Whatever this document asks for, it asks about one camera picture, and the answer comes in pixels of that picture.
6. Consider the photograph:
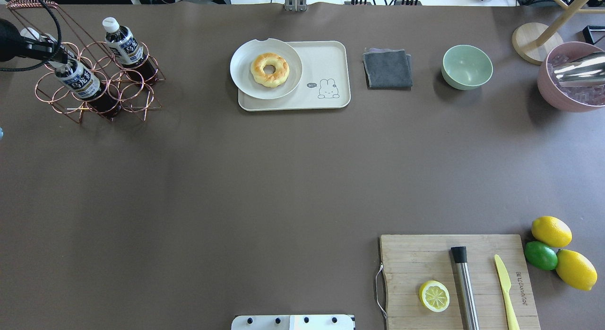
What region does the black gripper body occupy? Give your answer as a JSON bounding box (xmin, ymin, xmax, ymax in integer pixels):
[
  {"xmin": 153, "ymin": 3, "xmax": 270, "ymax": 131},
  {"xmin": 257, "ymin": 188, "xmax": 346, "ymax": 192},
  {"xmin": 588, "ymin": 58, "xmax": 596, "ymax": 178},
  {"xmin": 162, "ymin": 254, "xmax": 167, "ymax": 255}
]
[{"xmin": 0, "ymin": 18, "xmax": 53, "ymax": 61}]

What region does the tea bottle front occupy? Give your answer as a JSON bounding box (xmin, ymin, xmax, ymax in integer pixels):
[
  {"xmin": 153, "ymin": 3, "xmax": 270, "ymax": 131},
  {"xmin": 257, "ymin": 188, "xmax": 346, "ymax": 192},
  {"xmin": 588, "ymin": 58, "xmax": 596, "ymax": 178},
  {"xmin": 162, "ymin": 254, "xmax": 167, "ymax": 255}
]
[{"xmin": 54, "ymin": 57, "xmax": 120, "ymax": 119}]

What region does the tea bottle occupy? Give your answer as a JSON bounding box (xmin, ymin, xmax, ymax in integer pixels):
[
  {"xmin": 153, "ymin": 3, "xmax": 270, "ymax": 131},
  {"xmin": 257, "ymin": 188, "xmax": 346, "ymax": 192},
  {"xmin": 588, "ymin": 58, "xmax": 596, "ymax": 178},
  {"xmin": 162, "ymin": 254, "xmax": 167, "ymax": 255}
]
[
  {"xmin": 20, "ymin": 27, "xmax": 57, "ymax": 50},
  {"xmin": 54, "ymin": 57, "xmax": 120, "ymax": 119},
  {"xmin": 102, "ymin": 17, "xmax": 158, "ymax": 85}
]

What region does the tea bottle rear left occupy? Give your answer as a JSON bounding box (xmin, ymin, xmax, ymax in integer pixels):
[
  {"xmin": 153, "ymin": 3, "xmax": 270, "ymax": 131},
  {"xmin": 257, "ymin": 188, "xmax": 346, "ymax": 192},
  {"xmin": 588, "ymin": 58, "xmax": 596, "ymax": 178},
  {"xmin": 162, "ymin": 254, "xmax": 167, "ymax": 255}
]
[{"xmin": 20, "ymin": 27, "xmax": 57, "ymax": 50}]

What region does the tea bottle rear right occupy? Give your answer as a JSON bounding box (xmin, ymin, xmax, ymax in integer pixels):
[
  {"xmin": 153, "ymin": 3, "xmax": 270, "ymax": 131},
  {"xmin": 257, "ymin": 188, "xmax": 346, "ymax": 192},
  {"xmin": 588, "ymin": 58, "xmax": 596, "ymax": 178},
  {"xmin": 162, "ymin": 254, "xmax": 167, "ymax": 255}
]
[{"xmin": 102, "ymin": 17, "xmax": 158, "ymax": 85}]

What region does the cream rectangular tray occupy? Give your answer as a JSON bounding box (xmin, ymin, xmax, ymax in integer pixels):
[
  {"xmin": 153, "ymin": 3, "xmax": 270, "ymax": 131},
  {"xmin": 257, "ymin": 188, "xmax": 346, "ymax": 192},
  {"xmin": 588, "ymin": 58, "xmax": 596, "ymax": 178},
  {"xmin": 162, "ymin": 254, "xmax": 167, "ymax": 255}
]
[{"xmin": 230, "ymin": 38, "xmax": 351, "ymax": 112}]

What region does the black framed tray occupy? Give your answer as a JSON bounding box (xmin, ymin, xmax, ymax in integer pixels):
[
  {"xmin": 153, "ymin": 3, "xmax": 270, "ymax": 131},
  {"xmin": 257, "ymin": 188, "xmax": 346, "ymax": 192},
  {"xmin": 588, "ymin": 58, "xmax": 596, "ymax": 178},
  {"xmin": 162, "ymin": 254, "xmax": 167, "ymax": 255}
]
[{"xmin": 582, "ymin": 26, "xmax": 605, "ymax": 45}]

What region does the white round plate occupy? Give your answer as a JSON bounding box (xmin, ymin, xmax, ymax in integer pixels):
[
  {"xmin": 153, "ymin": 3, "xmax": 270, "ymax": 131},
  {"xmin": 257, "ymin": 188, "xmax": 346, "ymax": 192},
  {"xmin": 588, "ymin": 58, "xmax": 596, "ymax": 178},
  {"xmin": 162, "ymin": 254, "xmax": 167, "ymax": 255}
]
[{"xmin": 230, "ymin": 38, "xmax": 303, "ymax": 99}]

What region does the glazed donut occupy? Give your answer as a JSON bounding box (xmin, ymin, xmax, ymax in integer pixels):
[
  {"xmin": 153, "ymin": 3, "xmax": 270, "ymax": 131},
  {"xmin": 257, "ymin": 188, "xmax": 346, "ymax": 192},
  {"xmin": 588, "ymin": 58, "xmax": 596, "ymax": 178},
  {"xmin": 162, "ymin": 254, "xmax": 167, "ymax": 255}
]
[{"xmin": 250, "ymin": 52, "xmax": 290, "ymax": 88}]

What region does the grey folded cloth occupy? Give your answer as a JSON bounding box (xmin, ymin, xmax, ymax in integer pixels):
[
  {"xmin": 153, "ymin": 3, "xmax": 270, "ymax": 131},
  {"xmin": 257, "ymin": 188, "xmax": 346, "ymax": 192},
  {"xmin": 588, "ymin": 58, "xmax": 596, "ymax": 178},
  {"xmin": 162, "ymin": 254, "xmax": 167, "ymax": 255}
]
[{"xmin": 363, "ymin": 48, "xmax": 414, "ymax": 89}]

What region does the wooden cutting board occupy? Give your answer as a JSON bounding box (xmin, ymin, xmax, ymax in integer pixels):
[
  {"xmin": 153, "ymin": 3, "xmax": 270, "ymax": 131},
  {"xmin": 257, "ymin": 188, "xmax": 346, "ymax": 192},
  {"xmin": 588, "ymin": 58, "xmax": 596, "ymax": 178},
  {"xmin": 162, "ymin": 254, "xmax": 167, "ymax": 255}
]
[{"xmin": 380, "ymin": 234, "xmax": 541, "ymax": 330}]

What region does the green bowl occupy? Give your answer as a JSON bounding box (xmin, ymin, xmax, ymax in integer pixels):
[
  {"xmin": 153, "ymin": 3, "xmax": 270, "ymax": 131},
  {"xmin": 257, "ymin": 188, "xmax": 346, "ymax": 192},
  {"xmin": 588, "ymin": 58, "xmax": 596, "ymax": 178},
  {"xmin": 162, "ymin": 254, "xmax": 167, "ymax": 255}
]
[{"xmin": 441, "ymin": 45, "xmax": 493, "ymax": 90}]

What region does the half lemon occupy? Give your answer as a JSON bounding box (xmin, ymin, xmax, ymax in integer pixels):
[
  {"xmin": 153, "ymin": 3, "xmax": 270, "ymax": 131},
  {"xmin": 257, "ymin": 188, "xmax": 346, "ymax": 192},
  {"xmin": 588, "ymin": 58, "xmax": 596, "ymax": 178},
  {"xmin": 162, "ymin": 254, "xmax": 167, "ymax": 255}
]
[{"xmin": 418, "ymin": 280, "xmax": 450, "ymax": 313}]

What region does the wooden stand with round base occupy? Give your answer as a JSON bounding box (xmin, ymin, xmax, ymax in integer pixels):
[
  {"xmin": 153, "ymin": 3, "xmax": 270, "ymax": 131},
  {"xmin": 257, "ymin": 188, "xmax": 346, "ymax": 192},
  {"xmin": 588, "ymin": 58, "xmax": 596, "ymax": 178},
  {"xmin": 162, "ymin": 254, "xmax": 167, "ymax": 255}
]
[{"xmin": 512, "ymin": 0, "xmax": 604, "ymax": 65}]

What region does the steel muddler black tip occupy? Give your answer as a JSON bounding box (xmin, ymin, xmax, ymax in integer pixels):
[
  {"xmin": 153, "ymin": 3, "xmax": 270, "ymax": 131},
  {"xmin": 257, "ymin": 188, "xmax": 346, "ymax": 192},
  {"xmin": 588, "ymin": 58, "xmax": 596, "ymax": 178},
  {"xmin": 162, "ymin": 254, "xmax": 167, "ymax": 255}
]
[{"xmin": 451, "ymin": 246, "xmax": 480, "ymax": 330}]

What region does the yellow plastic knife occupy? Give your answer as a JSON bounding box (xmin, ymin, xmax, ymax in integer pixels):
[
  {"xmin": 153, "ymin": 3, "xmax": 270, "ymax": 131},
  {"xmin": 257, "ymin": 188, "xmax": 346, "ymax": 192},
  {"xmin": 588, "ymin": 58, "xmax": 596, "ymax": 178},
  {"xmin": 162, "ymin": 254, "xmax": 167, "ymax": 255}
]
[{"xmin": 493, "ymin": 254, "xmax": 520, "ymax": 330}]

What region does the pink bowl with ice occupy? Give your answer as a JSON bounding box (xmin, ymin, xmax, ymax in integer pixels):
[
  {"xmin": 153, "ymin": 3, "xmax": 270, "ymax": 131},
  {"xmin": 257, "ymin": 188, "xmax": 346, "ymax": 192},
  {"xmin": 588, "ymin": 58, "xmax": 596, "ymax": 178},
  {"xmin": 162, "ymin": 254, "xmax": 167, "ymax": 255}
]
[{"xmin": 537, "ymin": 42, "xmax": 604, "ymax": 112}]

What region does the green lime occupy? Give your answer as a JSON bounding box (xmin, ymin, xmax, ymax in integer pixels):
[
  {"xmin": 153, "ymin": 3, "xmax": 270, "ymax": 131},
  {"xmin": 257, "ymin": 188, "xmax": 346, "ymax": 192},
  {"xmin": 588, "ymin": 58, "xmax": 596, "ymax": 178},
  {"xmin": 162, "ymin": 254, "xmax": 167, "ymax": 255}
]
[{"xmin": 524, "ymin": 240, "xmax": 558, "ymax": 270}]

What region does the yellow lemon upper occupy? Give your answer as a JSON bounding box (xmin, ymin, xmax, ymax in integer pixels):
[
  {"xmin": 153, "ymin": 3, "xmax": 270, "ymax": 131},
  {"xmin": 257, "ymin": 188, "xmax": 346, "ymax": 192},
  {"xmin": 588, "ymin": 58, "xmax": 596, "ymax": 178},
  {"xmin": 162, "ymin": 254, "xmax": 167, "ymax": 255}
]
[{"xmin": 531, "ymin": 216, "xmax": 573, "ymax": 248}]

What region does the yellow lemon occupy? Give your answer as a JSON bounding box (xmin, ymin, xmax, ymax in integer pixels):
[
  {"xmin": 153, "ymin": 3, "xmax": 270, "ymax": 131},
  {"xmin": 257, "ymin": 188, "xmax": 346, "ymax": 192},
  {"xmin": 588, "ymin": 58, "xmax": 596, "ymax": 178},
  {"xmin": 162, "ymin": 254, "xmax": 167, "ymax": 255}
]
[
  {"xmin": 531, "ymin": 216, "xmax": 573, "ymax": 248},
  {"xmin": 555, "ymin": 250, "xmax": 598, "ymax": 291}
]

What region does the steel ice scoop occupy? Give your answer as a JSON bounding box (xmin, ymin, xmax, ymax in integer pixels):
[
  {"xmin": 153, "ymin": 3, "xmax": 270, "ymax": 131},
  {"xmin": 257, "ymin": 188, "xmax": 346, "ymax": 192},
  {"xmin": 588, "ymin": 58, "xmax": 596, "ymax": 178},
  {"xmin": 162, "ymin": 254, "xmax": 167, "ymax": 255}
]
[{"xmin": 553, "ymin": 52, "xmax": 605, "ymax": 88}]

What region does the yellow lemon lower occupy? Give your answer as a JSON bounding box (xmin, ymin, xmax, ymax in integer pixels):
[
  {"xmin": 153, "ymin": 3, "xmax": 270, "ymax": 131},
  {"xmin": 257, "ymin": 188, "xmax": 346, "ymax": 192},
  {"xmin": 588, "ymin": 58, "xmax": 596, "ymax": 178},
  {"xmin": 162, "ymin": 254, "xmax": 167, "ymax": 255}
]
[{"xmin": 555, "ymin": 250, "xmax": 598, "ymax": 291}]

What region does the copper wire bottle rack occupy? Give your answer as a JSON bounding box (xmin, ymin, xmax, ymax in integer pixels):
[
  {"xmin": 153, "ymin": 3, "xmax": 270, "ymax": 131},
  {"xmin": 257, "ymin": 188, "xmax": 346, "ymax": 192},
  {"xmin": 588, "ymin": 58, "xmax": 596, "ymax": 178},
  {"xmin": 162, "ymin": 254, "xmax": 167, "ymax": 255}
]
[{"xmin": 1, "ymin": 0, "xmax": 165, "ymax": 123}]

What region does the aluminium frame post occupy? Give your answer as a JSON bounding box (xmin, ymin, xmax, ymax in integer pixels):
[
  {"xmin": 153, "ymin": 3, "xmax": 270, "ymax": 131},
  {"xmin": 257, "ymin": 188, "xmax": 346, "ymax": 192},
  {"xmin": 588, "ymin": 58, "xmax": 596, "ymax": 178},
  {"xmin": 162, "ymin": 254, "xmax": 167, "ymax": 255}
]
[{"xmin": 285, "ymin": 0, "xmax": 308, "ymax": 12}]

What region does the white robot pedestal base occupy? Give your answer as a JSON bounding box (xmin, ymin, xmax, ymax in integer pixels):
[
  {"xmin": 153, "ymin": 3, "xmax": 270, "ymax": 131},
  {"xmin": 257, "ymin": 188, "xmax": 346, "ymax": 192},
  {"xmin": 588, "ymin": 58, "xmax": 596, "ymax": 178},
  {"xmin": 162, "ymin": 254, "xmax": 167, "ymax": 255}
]
[{"xmin": 231, "ymin": 313, "xmax": 356, "ymax": 330}]

